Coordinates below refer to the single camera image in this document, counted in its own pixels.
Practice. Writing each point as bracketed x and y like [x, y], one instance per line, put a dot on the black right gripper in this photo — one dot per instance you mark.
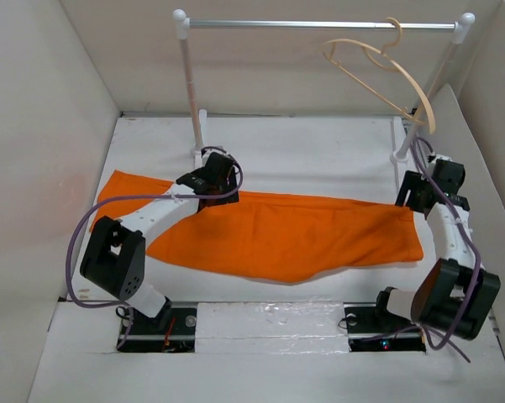
[412, 180]

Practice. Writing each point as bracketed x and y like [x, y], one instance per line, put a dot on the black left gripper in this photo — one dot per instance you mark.
[228, 185]

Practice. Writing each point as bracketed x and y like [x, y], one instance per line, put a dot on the orange trousers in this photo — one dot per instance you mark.
[289, 238]

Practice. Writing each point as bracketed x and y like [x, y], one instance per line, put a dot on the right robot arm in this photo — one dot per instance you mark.
[457, 294]

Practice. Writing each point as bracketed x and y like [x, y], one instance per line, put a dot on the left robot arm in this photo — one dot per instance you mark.
[114, 259]

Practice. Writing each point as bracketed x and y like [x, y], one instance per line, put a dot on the white clothes rack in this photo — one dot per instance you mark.
[424, 115]

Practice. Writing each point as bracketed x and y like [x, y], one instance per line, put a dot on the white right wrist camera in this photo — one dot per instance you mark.
[431, 158]

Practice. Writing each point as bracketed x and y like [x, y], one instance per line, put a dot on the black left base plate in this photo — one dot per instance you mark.
[175, 334]

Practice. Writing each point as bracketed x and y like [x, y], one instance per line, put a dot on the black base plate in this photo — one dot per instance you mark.
[175, 334]
[370, 330]

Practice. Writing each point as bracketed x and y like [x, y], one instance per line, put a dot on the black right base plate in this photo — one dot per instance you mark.
[370, 330]

